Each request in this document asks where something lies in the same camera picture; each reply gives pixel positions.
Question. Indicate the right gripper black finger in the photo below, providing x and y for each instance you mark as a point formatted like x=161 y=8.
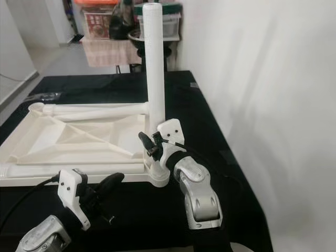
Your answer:
x=146 y=142

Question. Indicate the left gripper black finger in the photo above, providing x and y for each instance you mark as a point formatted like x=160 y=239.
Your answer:
x=111 y=182

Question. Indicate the white plastic table leg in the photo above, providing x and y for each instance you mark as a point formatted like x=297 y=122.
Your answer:
x=154 y=63
x=110 y=108
x=94 y=116
x=31 y=170

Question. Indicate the white plastic table top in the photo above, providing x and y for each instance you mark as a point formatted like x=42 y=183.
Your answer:
x=84 y=136

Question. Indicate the black table cloth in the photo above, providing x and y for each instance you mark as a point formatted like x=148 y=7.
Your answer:
x=100 y=84

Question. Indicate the black round stool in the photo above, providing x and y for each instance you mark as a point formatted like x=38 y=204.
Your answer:
x=155 y=59

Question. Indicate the beige cloth covered table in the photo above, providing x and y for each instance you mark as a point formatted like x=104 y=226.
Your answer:
x=107 y=52

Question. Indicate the black wok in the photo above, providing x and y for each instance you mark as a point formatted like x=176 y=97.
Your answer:
x=135 y=42

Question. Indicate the clear plastic bag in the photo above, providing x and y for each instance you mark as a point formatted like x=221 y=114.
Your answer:
x=47 y=97

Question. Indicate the clear plastic storage container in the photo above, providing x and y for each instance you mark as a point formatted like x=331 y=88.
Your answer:
x=173 y=26

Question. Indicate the red patterned box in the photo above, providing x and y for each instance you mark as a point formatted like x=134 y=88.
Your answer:
x=97 y=23

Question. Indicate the dark green lid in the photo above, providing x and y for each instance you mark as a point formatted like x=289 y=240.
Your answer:
x=173 y=8

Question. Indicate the orange plastic lid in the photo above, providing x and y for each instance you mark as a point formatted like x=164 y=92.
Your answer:
x=94 y=2

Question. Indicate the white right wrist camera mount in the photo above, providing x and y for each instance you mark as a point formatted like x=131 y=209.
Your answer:
x=172 y=130

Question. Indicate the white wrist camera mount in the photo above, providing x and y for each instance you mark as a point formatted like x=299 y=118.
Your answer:
x=172 y=130
x=71 y=186

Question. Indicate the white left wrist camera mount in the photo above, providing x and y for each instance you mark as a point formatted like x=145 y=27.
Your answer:
x=71 y=186

